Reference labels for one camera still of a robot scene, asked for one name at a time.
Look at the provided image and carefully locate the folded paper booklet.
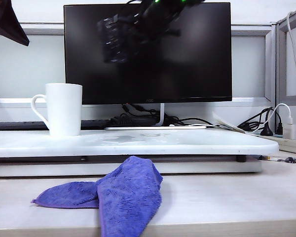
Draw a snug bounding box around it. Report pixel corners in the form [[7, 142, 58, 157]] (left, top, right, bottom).
[[211, 111, 247, 135]]

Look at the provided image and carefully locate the white monitor stand neck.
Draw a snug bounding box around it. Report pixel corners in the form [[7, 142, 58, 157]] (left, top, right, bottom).
[[154, 103, 165, 127]]

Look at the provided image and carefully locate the white USB charger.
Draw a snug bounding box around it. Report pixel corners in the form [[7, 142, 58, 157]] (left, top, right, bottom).
[[283, 117, 296, 140]]

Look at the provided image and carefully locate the black computer monitor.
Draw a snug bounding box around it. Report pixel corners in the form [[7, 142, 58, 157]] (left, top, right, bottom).
[[63, 2, 233, 106]]

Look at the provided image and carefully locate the thin white charging cable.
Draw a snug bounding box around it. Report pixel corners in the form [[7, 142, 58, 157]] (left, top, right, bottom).
[[251, 103, 292, 135]]

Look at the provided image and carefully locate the grey aluminium partition frame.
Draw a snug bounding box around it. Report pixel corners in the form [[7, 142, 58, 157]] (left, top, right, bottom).
[[0, 23, 275, 104], [275, 3, 296, 139]]

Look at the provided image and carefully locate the black power cable bundle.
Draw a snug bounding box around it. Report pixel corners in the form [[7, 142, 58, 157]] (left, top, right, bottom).
[[236, 107, 274, 135]]

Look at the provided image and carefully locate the white flat monitor base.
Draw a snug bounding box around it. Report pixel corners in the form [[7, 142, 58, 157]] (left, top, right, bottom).
[[104, 124, 214, 131]]

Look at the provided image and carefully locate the purple microfiber cloth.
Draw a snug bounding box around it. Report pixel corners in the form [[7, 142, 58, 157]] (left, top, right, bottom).
[[31, 156, 163, 237]]

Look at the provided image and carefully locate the black round power plug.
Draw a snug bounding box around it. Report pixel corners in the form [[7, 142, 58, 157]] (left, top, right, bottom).
[[260, 122, 274, 136]]

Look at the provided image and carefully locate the white ceramic mug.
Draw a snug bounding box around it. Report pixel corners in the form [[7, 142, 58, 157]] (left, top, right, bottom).
[[31, 83, 83, 137]]

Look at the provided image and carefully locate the white power strip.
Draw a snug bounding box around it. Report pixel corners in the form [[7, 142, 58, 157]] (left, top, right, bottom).
[[246, 130, 296, 155]]

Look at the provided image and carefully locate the black textured glass cup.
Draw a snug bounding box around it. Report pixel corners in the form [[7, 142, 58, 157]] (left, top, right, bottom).
[[96, 15, 130, 64]]

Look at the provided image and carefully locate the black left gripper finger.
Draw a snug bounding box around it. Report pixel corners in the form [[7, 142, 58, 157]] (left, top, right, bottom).
[[0, 0, 30, 47]]

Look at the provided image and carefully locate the white desk riser board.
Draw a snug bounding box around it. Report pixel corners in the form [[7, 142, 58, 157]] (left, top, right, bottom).
[[0, 128, 280, 158]]

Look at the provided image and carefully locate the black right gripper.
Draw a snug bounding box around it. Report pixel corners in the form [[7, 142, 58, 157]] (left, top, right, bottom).
[[128, 0, 200, 38]]

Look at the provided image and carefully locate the thick white hanging cable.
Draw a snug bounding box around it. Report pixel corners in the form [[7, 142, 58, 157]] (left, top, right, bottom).
[[286, 11, 296, 104]]

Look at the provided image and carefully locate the black keyboard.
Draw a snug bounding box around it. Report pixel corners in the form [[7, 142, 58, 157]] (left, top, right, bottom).
[[0, 119, 111, 131]]

